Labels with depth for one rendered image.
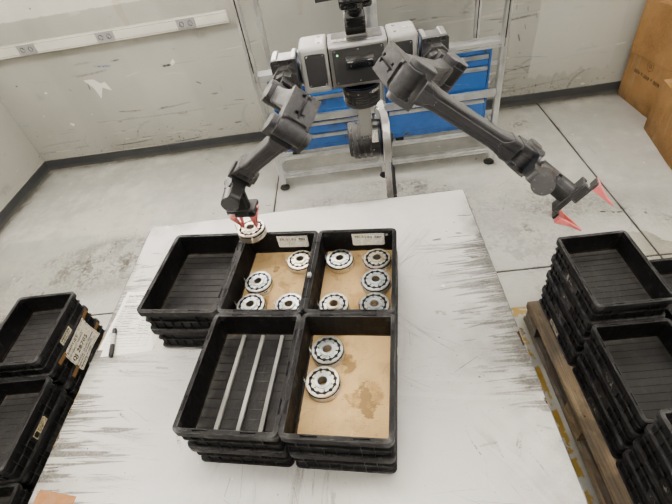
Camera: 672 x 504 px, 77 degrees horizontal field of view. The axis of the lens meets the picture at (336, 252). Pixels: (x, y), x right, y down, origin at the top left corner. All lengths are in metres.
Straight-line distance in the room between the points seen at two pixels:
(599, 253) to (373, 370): 1.31
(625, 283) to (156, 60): 3.75
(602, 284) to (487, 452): 1.03
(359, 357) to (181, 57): 3.32
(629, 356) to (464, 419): 0.88
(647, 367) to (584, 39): 3.08
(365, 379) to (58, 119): 4.14
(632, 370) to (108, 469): 1.90
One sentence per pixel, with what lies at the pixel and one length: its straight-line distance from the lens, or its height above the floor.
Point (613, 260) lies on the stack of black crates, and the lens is 2.27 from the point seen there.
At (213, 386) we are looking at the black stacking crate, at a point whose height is 0.83.
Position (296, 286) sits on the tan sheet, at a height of 0.83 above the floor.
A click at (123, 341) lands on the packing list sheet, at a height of 0.70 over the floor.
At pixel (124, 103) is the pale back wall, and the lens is 4.54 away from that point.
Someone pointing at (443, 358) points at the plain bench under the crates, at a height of 0.70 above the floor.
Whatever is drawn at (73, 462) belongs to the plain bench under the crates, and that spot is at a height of 0.70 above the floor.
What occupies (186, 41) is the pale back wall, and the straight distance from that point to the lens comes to 4.12.
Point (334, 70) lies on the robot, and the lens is 1.56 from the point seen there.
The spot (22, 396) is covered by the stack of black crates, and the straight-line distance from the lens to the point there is 2.52.
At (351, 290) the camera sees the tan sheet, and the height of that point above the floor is 0.83.
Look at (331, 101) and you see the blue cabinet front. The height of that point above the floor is 0.68.
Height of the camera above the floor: 2.00
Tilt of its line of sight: 44 degrees down
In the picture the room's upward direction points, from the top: 11 degrees counter-clockwise
